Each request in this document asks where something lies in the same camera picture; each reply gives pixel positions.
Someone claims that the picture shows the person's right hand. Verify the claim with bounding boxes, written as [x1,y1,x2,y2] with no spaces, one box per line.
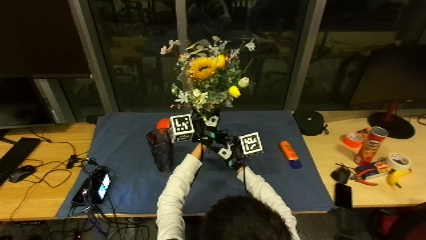
[207,131,248,172]

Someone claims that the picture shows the person's left hand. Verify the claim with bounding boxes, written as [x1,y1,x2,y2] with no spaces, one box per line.
[191,114,221,148]

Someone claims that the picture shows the sunflower and mixed flower bouquet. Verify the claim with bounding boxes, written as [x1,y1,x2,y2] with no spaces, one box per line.
[159,35,259,128]

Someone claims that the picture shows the white marker cube left glove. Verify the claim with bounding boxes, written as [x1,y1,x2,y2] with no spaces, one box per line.
[169,113,196,144]

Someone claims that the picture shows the white marker cube glove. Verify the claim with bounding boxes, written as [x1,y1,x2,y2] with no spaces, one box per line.
[169,113,196,144]
[239,131,265,156]

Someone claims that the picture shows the white marker cube right glove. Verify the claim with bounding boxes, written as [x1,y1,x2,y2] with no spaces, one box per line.
[239,131,265,156]

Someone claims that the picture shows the orange round ball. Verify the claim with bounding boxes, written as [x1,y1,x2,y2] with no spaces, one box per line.
[155,117,173,131]

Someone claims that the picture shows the orange tube with blue cap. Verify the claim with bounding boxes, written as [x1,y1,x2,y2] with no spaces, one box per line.
[279,140,304,170]

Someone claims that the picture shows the blue table cloth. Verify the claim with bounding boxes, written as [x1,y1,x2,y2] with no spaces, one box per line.
[56,110,336,220]

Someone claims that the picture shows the black round pouch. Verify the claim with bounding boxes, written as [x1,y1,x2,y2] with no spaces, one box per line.
[292,109,330,137]

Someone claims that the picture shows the small black pouch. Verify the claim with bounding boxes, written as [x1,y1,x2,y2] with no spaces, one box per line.
[329,163,353,186]

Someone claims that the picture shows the phone with lit screen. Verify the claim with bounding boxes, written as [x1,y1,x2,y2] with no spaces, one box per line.
[90,165,114,205]

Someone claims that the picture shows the orange tape roll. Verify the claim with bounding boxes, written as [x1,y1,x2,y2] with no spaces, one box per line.
[341,132,365,150]

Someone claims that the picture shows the black smartphone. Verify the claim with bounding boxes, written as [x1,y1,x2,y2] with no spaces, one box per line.
[334,182,354,210]

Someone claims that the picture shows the red chips can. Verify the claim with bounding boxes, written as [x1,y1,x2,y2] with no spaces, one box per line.
[353,125,390,166]

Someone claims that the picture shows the black power bank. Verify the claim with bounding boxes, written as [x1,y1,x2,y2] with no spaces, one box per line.
[70,177,95,206]

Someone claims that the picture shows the blue and red snack packet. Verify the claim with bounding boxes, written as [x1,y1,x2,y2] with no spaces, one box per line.
[354,158,393,181]

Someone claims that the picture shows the black lamp base red stem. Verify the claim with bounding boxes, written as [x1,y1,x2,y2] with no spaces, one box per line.
[366,99,418,140]

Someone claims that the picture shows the white tape roll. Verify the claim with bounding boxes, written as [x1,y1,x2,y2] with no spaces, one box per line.
[385,152,413,172]

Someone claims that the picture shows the yellow banana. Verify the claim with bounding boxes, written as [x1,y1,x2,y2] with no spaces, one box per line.
[386,168,414,190]

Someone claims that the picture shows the black monitor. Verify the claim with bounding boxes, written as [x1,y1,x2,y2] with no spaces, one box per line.
[0,75,60,130]

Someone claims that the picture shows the black keyboard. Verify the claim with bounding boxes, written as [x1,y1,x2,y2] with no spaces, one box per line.
[0,136,44,187]

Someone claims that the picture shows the black computer mouse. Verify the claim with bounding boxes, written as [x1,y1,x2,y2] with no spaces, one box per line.
[8,164,39,184]

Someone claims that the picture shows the red bag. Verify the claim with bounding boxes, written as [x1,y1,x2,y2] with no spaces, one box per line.
[372,201,426,240]

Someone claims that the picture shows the bundle of black cables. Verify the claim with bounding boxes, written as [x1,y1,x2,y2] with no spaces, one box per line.
[66,199,157,240]

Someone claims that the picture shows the black desk cable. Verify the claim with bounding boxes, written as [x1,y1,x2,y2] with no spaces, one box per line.
[8,127,92,221]

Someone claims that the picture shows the orange handled pliers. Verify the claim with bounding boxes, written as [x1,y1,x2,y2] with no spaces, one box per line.
[353,177,380,187]

